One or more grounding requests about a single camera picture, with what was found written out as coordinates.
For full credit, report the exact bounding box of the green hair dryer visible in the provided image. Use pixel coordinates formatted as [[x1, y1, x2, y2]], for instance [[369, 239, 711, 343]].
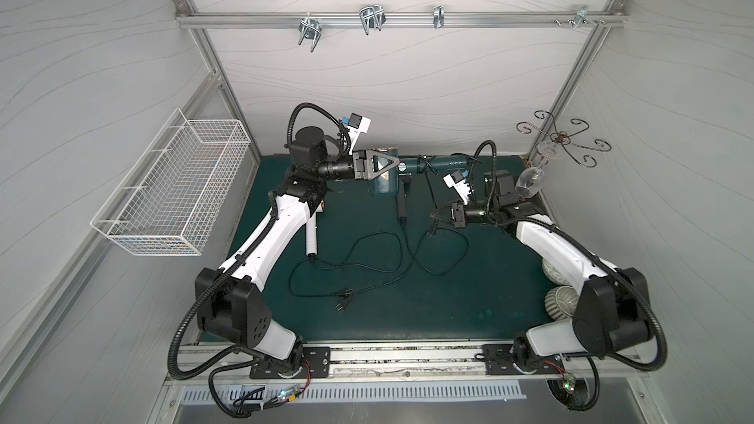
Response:
[[367, 148, 478, 198]]

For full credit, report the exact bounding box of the green dryer black cord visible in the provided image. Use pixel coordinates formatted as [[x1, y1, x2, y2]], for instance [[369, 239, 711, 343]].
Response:
[[411, 152, 481, 237]]

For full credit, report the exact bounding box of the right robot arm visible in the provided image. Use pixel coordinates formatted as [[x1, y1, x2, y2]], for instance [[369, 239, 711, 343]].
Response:
[[430, 154, 669, 374]]

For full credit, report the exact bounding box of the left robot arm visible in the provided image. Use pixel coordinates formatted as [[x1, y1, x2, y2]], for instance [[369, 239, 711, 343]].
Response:
[[167, 102, 383, 419]]

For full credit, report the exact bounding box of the grey hair dryer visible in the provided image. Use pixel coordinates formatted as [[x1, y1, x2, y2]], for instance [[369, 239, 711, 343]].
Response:
[[397, 174, 412, 227]]

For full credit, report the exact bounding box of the white hair dryer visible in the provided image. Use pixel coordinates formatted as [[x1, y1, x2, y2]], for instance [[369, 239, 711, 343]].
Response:
[[306, 213, 318, 262]]

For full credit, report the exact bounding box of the green table mat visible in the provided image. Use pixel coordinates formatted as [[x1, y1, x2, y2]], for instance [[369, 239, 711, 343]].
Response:
[[263, 174, 552, 342]]

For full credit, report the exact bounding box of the black ornate jewelry stand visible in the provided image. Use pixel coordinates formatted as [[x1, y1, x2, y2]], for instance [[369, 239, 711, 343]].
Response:
[[516, 109, 613, 199]]

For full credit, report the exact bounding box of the metal hook clamp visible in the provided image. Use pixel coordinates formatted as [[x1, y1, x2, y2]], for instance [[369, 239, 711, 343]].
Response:
[[433, 5, 445, 29], [298, 16, 322, 53], [359, 4, 386, 35], [554, 5, 606, 29]]

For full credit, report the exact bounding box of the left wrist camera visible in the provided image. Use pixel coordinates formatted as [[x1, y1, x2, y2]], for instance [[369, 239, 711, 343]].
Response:
[[342, 113, 371, 154]]

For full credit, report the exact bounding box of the grey dryer black cord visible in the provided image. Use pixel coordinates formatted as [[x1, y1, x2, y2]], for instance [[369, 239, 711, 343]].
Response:
[[399, 219, 470, 284]]

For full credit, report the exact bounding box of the white dryer black cord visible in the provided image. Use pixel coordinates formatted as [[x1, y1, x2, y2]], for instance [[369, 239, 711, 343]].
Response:
[[287, 230, 404, 312]]

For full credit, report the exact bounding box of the white slotted cable duct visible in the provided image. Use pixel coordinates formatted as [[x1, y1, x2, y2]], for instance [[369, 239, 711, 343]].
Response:
[[180, 380, 527, 406]]

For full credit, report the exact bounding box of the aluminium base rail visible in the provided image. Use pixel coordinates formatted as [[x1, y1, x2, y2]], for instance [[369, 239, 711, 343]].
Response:
[[179, 340, 649, 386]]

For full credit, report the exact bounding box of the white wire basket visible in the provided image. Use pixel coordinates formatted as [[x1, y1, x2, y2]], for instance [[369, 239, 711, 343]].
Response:
[[90, 108, 251, 256]]

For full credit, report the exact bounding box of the aluminium top rail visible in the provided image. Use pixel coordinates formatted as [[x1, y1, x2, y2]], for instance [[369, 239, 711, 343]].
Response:
[[176, 10, 630, 29]]

